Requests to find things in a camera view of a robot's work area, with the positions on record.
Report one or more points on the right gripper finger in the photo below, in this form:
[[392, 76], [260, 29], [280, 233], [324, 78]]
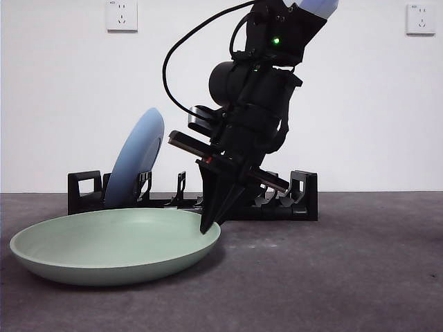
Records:
[[235, 193], [211, 197]]

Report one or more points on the blue round plate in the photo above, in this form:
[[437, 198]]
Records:
[[135, 155]]

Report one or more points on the pale green round plate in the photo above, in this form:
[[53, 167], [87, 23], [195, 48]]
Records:
[[104, 242]]

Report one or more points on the black plastic plate rack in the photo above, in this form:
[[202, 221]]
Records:
[[311, 200]]

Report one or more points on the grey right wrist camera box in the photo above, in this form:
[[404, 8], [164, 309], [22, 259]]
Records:
[[200, 119]]

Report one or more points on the white wall socket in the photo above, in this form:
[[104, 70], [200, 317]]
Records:
[[122, 15], [420, 20]]

